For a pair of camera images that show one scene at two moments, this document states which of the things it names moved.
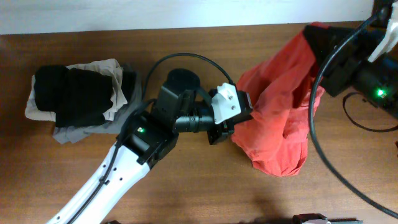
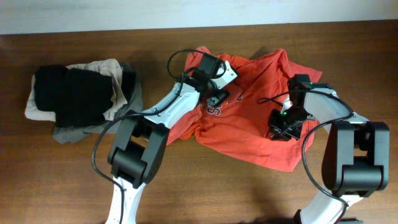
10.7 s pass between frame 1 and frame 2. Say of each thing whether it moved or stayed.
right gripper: moved
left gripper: moved
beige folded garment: stayed
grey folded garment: stayed
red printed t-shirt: moved
